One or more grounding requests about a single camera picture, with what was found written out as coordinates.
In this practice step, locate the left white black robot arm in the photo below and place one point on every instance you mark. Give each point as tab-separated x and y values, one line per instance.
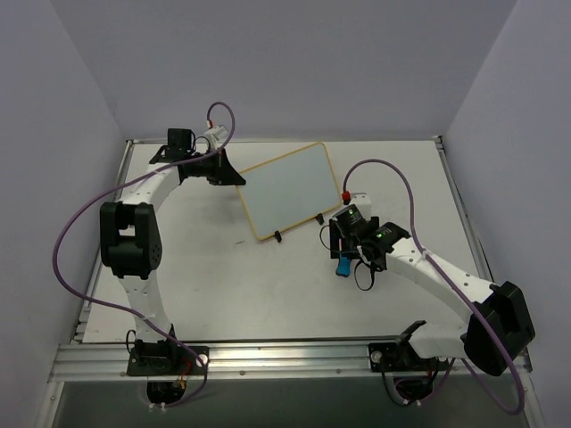
130	237

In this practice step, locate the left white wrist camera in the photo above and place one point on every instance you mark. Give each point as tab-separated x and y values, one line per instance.
215	138

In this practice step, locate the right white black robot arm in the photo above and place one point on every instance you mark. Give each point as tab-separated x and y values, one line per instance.
494	324

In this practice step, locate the aluminium front rail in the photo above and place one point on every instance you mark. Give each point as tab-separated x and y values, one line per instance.
108	362

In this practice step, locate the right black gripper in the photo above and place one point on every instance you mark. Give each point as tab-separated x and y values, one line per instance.
335	238

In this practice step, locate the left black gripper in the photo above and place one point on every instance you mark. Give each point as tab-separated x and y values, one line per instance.
221	167

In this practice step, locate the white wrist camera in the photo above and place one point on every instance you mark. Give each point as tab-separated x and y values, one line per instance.
215	138
361	200

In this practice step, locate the yellow framed whiteboard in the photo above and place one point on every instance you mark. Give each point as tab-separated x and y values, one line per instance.
289	190

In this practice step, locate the blue bone-shaped eraser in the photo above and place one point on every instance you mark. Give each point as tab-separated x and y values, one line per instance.
343	268

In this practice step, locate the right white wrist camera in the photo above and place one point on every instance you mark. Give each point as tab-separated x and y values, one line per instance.
361	200

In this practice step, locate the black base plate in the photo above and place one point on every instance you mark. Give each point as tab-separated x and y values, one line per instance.
169	361
392	357

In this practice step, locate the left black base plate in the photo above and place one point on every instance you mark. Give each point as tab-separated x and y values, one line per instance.
169	361

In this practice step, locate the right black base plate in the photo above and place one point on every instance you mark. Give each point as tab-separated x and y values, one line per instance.
392	357

